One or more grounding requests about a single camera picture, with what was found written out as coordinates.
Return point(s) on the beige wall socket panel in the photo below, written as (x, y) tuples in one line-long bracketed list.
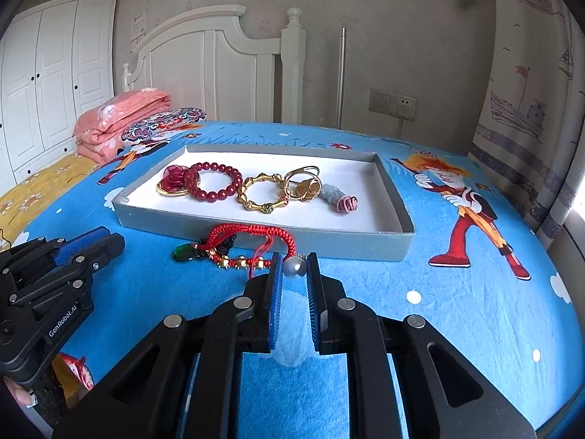
[(381, 100)]

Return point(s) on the white pearl earring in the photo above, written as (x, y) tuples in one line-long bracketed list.
[(294, 269)]

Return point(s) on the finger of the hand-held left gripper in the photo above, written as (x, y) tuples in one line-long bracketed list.
[(105, 249), (80, 242)]

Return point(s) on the red rose brooch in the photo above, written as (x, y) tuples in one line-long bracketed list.
[(176, 176)]

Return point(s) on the blue cartoon print tablecloth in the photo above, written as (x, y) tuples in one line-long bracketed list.
[(457, 329)]

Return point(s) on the pale jade charm pink knot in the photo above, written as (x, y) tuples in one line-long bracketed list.
[(333, 193)]

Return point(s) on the white bed headboard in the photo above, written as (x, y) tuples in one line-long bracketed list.
[(192, 68)]

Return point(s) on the white paper notice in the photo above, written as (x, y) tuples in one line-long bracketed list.
[(139, 29)]

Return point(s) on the ship print curtain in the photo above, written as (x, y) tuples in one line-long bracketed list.
[(525, 77)]

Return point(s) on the plain gold bangle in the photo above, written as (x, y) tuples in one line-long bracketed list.
[(169, 193)]

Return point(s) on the metal pole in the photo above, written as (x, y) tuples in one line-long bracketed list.
[(341, 77)]

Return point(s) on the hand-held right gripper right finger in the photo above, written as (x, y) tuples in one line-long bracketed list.
[(313, 304)]

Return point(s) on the yellow daisy bedsheet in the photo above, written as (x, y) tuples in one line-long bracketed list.
[(36, 192)]

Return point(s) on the grey cardboard box tray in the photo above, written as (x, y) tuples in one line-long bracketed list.
[(297, 219)]

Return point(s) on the white wardrobe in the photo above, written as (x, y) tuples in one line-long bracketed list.
[(55, 77)]

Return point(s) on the pink floral folded quilt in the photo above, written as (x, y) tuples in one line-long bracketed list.
[(114, 119)]

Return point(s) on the patterned pillow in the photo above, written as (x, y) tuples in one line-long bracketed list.
[(160, 121)]

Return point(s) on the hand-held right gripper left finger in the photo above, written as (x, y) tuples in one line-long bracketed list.
[(275, 304)]

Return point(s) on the green stone pendant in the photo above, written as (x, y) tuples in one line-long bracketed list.
[(183, 252)]

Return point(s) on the gold bamboo bangle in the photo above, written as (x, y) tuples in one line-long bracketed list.
[(243, 190)]

